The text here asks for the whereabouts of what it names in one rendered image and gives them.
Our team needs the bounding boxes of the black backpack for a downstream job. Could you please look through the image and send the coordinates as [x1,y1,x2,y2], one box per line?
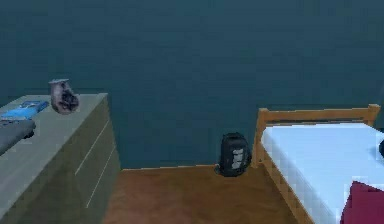
[215,132,253,178]

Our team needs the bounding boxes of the mottled grey pink vase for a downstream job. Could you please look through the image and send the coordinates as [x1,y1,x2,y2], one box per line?
[48,78,80,116]

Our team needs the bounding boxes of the wooden bed with white mattress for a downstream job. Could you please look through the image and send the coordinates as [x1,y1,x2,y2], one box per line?
[251,103,384,224]

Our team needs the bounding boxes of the olive green chest of drawers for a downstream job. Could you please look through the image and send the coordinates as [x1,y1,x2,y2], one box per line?
[0,92,122,224]

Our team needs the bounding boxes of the blue book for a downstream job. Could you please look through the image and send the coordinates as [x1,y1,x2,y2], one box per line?
[0,100,50,122]

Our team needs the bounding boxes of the dark red cloth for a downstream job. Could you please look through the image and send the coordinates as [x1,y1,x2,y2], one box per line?
[339,180,384,224]

